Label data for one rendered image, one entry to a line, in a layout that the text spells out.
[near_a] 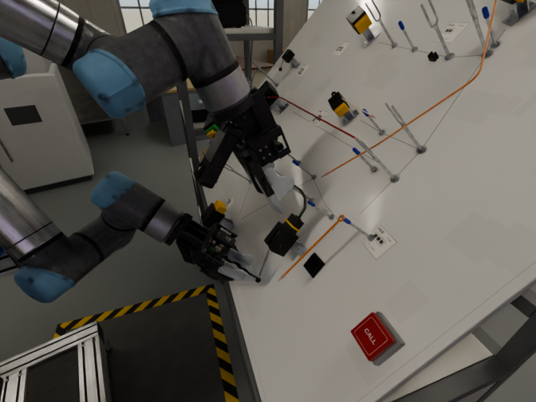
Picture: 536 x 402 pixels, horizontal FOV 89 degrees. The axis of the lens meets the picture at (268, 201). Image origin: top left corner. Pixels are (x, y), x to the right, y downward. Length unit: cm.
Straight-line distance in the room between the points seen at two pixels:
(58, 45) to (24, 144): 297
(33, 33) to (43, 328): 187
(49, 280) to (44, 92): 280
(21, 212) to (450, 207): 69
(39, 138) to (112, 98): 304
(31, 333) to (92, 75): 194
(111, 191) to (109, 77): 24
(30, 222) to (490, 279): 69
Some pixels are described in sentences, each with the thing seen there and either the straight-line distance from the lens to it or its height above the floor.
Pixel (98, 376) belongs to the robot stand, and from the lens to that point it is 157.
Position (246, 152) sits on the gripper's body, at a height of 132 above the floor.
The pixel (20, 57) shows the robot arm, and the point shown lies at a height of 144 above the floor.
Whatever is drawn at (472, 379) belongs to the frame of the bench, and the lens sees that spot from 90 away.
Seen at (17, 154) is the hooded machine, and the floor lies 44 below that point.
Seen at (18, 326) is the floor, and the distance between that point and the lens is 229.
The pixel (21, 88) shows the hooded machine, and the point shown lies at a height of 98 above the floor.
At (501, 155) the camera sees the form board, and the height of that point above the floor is 133.
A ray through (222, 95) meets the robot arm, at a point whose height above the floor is 141.
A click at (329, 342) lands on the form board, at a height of 101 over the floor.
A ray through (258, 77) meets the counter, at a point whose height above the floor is 63.
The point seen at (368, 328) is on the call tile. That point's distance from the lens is 49.
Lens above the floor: 151
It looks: 34 degrees down
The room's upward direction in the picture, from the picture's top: straight up
